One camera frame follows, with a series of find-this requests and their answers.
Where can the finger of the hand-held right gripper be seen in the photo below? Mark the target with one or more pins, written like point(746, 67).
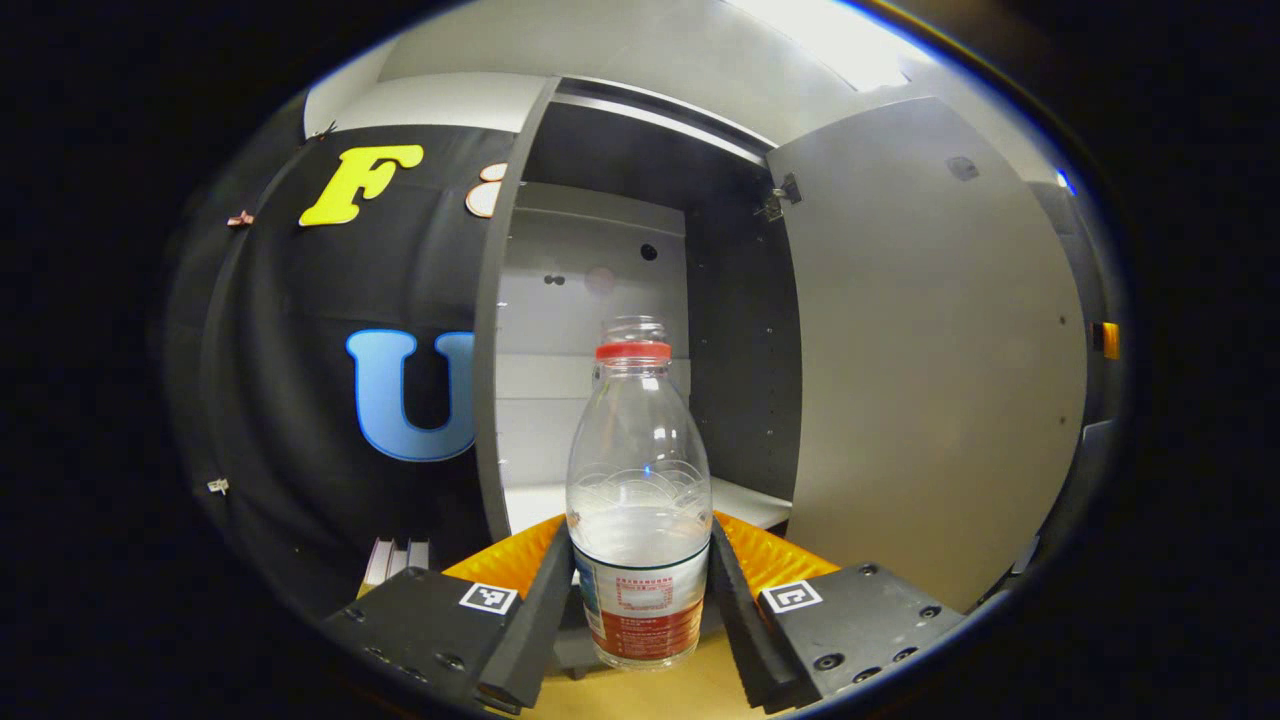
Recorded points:
point(1108, 340)

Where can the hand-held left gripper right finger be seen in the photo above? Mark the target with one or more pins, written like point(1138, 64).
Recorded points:
point(745, 630)

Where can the long ceiling light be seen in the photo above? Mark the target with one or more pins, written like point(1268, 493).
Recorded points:
point(840, 40)

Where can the white cabinet door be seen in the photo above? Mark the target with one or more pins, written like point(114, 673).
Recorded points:
point(930, 380)

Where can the black binder clip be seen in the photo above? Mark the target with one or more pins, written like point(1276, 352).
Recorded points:
point(324, 131)

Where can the small ceiling light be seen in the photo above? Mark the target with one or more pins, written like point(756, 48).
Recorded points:
point(1066, 182)

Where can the clear plastic bottle red cap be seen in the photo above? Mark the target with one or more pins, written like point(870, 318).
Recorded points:
point(640, 540)

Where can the grey cabinet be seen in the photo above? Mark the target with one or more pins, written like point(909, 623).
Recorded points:
point(740, 350)

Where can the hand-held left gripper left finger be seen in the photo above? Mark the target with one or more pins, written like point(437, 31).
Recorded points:
point(530, 640)

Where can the black backdrop cloth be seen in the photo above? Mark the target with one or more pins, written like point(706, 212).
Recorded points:
point(300, 480)

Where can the metal door hinge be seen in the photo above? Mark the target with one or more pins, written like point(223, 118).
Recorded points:
point(778, 198)

